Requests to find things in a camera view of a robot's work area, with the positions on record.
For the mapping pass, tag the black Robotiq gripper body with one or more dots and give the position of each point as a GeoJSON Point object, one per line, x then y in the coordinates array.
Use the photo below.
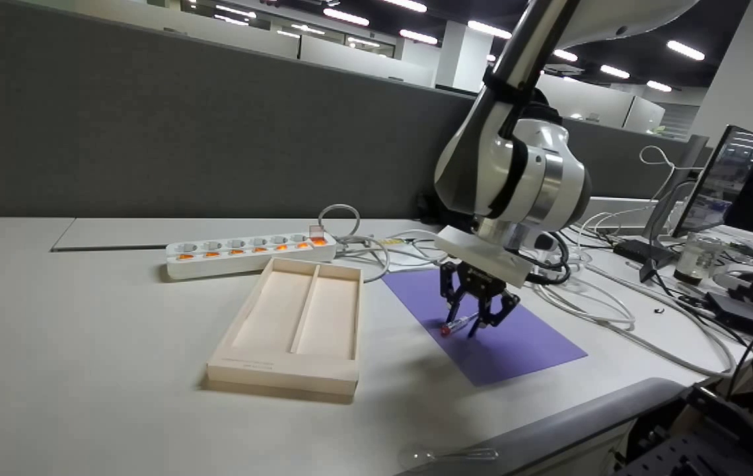
{"type": "Point", "coordinates": [473, 278]}

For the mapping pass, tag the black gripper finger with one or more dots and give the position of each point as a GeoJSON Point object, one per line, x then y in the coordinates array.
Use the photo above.
{"type": "Point", "coordinates": [497, 313]}
{"type": "Point", "coordinates": [452, 302]}

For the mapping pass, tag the red capped clear screwdriver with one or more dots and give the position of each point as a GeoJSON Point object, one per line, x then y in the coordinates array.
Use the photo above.
{"type": "Point", "coordinates": [445, 333]}

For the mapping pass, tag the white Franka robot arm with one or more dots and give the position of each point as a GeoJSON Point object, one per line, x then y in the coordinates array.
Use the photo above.
{"type": "Point", "coordinates": [517, 169]}

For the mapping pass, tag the purple mat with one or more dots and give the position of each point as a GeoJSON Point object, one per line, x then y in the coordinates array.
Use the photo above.
{"type": "Point", "coordinates": [517, 346]}

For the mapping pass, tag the beige wooden divided tray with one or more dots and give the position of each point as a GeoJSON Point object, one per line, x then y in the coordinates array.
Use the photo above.
{"type": "Point", "coordinates": [291, 326]}

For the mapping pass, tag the white gripper mounting flange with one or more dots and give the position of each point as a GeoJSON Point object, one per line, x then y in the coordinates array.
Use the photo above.
{"type": "Point", "coordinates": [482, 256]}

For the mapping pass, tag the small white box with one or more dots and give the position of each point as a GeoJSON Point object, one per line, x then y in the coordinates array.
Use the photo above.
{"type": "Point", "coordinates": [695, 259]}

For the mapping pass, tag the white power strip orange switches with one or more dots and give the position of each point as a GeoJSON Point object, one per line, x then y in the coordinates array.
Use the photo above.
{"type": "Point", "coordinates": [243, 253]}

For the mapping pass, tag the black perforated breadboard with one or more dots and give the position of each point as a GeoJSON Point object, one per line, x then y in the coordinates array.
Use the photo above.
{"type": "Point", "coordinates": [719, 437]}

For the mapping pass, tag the computer monitor with screen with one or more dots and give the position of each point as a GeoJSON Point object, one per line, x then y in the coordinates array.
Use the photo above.
{"type": "Point", "coordinates": [719, 182]}

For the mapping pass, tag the gray desk partition panel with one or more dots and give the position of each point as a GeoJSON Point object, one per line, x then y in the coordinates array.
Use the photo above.
{"type": "Point", "coordinates": [173, 124]}

